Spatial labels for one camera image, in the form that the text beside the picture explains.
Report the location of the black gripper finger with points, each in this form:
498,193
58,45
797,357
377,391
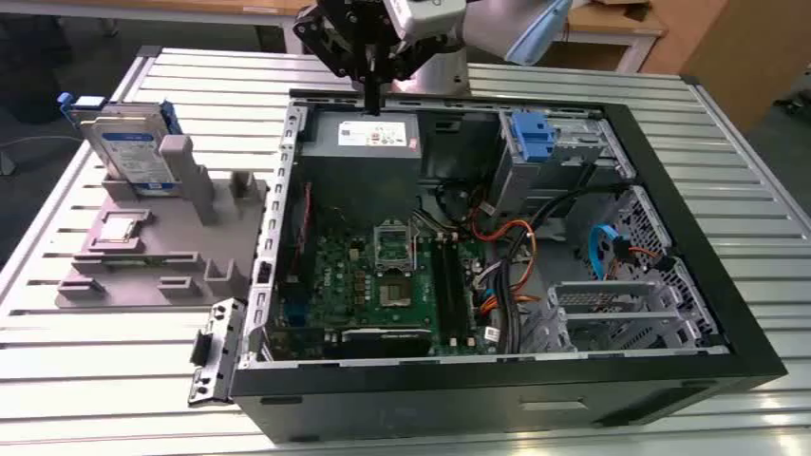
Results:
321,47
380,90

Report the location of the hard disk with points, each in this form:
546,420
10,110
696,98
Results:
130,152

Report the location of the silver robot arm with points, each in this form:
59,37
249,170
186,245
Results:
438,71

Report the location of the metal disk bay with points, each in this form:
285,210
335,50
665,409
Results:
609,286

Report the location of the grey power supply unit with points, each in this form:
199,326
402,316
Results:
362,180

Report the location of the wooden white-framed workbench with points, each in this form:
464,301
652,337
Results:
609,21
190,15

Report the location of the silver optical drive cage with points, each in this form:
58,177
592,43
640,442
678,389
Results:
526,185

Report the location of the green motherboard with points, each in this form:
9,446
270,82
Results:
356,256

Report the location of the black RAM slot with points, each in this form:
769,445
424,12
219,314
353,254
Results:
465,285
445,285

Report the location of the CPU socket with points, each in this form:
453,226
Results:
397,292

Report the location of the grey parts rack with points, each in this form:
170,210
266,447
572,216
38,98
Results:
171,237

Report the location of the black office chair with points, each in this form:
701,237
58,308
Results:
33,71

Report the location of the silver CPU chip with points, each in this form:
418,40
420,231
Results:
117,228

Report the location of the green RAM stick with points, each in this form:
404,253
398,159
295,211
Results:
137,260

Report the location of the black graphics card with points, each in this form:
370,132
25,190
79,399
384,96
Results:
381,339

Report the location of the brown wooden cabinet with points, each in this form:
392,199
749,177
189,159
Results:
748,47

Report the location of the grey expansion card retainer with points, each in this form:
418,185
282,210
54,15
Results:
219,351

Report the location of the black PC case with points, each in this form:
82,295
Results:
444,399

